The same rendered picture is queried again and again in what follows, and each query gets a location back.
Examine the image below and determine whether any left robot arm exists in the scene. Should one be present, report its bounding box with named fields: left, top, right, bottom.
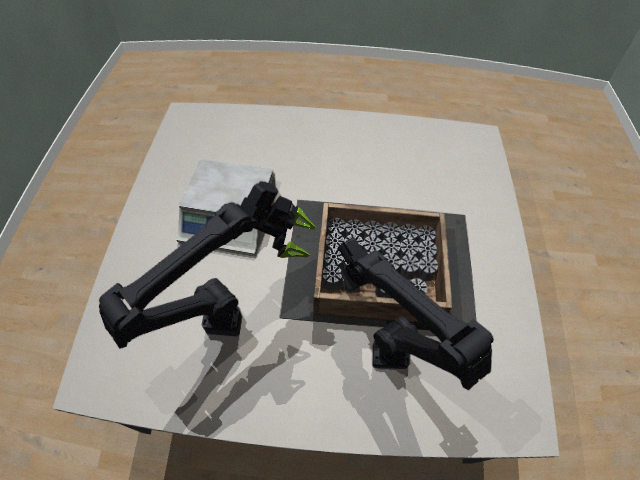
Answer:
left=99, top=181, right=297, bottom=349

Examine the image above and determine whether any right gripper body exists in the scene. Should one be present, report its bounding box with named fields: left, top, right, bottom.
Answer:
left=341, top=269, right=368, bottom=291

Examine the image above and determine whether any dark grey mat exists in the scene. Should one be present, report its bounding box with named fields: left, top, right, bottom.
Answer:
left=280, top=200, right=476, bottom=327

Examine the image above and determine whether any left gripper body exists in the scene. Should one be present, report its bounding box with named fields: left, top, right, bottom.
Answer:
left=258, top=217, right=295, bottom=257

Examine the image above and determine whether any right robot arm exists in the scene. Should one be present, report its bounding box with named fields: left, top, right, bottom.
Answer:
left=338, top=237, right=494, bottom=390

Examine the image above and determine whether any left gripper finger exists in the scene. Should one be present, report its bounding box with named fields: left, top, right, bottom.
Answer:
left=280, top=241, right=310, bottom=258
left=294, top=207, right=316, bottom=230

